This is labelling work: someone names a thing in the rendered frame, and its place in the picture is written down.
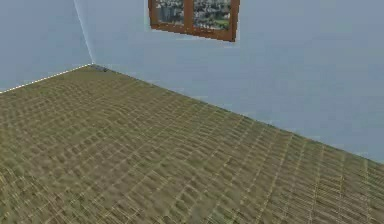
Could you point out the brown framed window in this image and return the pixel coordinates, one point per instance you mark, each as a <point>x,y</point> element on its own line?
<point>188,20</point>

